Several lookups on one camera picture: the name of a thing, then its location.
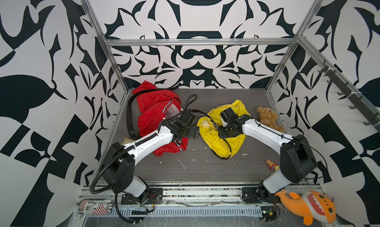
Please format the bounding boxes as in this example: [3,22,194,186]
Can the black belt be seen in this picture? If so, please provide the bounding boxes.
[191,109,233,160]
[126,85,180,141]

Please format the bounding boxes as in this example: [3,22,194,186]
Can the yellow trousers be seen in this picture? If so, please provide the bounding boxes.
[197,100,249,160]

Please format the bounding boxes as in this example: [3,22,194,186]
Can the red trousers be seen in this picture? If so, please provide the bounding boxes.
[133,81,182,137]

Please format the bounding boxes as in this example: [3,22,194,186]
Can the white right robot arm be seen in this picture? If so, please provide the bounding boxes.
[218,108,317,203]

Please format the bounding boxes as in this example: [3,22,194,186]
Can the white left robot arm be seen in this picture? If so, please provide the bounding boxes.
[90,94,198,203]

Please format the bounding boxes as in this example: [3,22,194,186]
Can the brown teddy bear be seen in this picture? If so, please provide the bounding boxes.
[256,107,286,133]

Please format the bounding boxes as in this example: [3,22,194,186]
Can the small colourful toy figure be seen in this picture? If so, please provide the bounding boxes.
[265,159,280,171]

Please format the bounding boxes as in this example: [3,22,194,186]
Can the framed picture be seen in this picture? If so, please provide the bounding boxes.
[121,138,134,145]

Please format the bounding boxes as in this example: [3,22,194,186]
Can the orange plush fish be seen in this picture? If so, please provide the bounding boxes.
[275,190,336,226]

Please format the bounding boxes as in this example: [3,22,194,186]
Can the striped printed bag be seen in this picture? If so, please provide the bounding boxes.
[78,199,114,215]

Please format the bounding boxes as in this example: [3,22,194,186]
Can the black coat hook rack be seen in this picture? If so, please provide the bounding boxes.
[318,59,380,133]

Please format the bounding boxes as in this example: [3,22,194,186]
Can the white cable duct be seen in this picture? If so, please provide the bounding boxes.
[120,206,262,218]

